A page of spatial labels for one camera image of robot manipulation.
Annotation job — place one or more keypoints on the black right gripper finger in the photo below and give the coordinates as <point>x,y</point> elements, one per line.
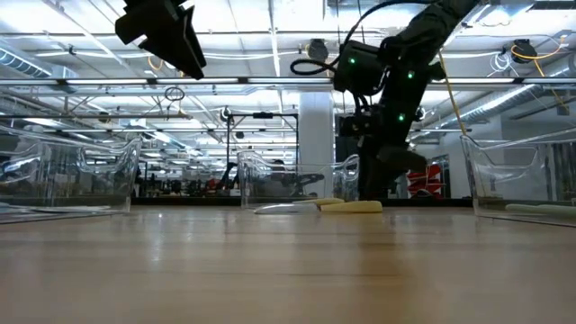
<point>388,186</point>
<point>369,186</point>

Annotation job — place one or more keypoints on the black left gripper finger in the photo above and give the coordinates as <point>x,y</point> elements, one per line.
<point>184,45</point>
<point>171,57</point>

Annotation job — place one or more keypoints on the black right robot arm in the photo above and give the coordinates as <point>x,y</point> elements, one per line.
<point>405,90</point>

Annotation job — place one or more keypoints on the red white object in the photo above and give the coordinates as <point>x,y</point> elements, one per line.
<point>425,180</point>

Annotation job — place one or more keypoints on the black monitor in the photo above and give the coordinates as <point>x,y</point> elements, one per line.
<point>346,150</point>

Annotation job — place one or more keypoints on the white column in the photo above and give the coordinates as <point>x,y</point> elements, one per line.
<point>316,130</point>

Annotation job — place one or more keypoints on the clear plastic bin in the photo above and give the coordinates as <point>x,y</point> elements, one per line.
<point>288,184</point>
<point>517,180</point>
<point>67,180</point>

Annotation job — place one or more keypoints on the person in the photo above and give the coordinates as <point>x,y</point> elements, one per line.
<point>279,165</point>

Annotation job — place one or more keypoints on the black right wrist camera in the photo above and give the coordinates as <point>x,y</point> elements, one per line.
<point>357,126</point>

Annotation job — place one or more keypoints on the black frame stand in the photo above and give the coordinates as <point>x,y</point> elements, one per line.
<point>263,115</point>

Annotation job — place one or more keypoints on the silver ventilation duct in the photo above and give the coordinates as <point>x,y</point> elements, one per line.
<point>27,65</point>
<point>508,99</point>

